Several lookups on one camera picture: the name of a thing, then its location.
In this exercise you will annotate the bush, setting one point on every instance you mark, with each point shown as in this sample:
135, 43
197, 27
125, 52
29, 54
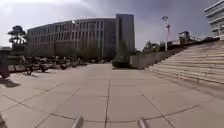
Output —
120, 60

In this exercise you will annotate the row of trees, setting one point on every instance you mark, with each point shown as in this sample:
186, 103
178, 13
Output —
90, 50

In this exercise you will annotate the grey paved plaza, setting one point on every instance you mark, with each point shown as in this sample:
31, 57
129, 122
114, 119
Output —
110, 96

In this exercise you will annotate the large grey building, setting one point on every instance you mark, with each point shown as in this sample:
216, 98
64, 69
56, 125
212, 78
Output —
66, 36

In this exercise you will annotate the lamp pole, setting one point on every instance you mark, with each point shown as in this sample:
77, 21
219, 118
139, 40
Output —
165, 33

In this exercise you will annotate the robot's own part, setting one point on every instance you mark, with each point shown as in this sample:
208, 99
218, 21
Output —
77, 122
143, 123

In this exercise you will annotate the row of parked bicycles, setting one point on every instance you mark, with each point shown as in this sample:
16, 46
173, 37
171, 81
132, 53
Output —
43, 63

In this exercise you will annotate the wide concrete stairs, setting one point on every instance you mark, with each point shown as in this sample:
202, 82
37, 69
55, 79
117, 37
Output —
196, 63

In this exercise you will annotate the tree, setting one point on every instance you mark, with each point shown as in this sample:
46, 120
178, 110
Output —
16, 35

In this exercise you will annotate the dark bin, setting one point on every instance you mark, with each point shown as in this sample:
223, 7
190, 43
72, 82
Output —
4, 63

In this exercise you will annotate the glass building with white bands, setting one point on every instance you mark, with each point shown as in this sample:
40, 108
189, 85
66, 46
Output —
216, 16

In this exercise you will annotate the grey concrete wall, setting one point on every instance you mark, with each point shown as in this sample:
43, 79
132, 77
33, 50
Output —
146, 59

